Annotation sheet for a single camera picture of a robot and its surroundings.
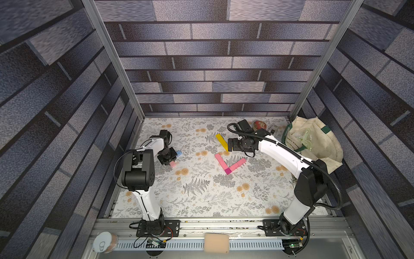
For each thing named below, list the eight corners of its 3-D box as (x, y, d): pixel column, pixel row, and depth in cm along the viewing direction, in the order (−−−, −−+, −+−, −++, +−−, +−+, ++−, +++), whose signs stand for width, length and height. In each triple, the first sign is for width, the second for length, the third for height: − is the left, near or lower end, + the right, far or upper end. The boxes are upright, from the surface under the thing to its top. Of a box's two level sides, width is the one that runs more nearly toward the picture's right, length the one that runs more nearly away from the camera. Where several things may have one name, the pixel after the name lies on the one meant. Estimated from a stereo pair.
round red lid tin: (254, 131, 114) (255, 127, 111) (252, 124, 119) (253, 120, 116) (265, 131, 114) (267, 127, 111) (263, 124, 119) (265, 120, 116)
